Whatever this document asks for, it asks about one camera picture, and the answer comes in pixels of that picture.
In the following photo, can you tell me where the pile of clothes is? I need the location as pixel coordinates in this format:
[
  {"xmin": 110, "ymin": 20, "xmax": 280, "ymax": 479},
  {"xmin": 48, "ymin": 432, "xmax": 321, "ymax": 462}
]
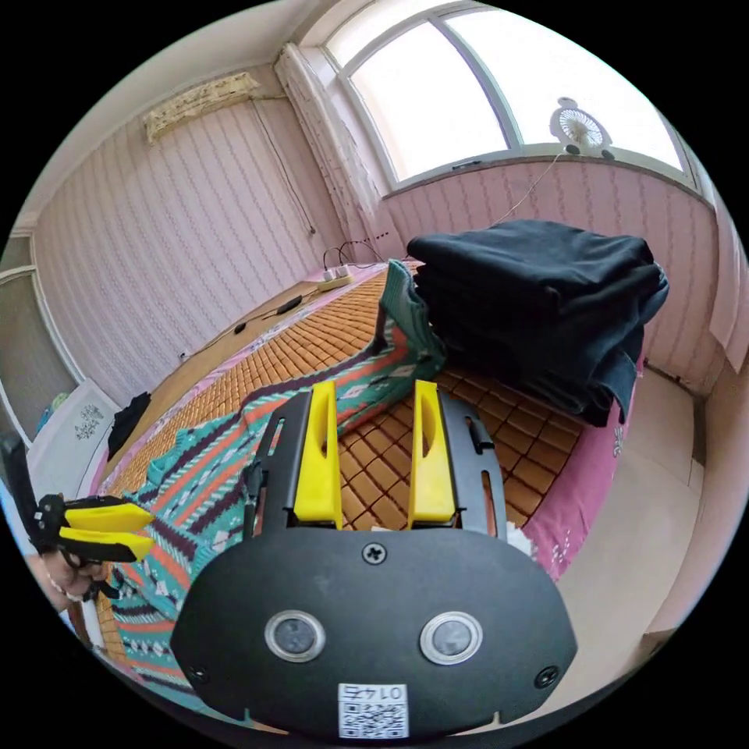
[{"xmin": 406, "ymin": 218, "xmax": 672, "ymax": 429}]

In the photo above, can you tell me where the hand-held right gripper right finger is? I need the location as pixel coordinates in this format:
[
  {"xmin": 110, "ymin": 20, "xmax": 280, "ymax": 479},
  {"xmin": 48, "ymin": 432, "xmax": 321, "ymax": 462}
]
[{"xmin": 406, "ymin": 379, "xmax": 457, "ymax": 527}]

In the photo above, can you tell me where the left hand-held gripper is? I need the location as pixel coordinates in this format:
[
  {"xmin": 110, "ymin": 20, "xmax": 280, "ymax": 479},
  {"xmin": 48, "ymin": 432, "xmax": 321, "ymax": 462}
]
[{"xmin": 34, "ymin": 493, "xmax": 157, "ymax": 599}]

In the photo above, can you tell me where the white power strip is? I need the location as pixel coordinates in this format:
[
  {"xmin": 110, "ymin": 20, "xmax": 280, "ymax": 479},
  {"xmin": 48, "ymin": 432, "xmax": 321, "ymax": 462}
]
[{"xmin": 315, "ymin": 263, "xmax": 356, "ymax": 293}]

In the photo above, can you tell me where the bed with woven mat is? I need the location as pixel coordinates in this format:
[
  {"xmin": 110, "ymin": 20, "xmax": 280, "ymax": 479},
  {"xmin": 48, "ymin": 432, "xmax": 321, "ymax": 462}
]
[{"xmin": 74, "ymin": 257, "xmax": 648, "ymax": 726}]

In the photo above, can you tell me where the small white fan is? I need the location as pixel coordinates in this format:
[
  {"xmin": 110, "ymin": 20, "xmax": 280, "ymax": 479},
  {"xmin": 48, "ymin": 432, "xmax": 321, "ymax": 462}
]
[{"xmin": 548, "ymin": 95, "xmax": 616, "ymax": 162}]

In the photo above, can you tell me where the black garment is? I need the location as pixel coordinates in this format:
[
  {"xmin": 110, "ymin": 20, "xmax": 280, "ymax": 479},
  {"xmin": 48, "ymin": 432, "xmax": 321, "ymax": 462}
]
[{"xmin": 107, "ymin": 390, "xmax": 154, "ymax": 462}]

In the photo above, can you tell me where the teal orange patterned sweater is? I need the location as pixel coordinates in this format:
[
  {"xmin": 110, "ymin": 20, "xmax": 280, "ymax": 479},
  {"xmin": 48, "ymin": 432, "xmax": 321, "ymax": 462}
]
[{"xmin": 107, "ymin": 259, "xmax": 449, "ymax": 698}]

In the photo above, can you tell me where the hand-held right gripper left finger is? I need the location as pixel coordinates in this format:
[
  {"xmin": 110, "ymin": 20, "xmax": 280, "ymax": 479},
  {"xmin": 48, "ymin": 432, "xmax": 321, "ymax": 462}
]
[{"xmin": 292, "ymin": 379, "xmax": 344, "ymax": 530}]

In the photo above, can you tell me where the white cupboard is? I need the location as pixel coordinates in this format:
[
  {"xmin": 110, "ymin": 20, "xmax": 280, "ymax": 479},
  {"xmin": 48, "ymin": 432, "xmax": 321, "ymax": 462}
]
[{"xmin": 25, "ymin": 377, "xmax": 115, "ymax": 499}]

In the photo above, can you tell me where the window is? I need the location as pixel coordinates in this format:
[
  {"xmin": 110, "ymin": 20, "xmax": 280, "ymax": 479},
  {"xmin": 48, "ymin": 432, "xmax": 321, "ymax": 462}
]
[{"xmin": 323, "ymin": 0, "xmax": 705, "ymax": 197}]

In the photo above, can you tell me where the person's left hand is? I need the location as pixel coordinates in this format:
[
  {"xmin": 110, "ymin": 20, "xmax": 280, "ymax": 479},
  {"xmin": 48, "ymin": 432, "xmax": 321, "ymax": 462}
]
[{"xmin": 27, "ymin": 549, "xmax": 113, "ymax": 614}]

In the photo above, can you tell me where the covered air conditioner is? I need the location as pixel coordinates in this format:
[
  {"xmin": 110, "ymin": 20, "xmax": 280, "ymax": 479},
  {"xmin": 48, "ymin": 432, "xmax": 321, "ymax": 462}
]
[{"xmin": 142, "ymin": 72, "xmax": 262, "ymax": 146}]

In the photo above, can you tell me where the white curtain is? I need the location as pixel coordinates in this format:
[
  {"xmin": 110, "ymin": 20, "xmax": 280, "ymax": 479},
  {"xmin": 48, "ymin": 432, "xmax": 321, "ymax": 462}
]
[{"xmin": 273, "ymin": 43, "xmax": 389, "ymax": 261}]

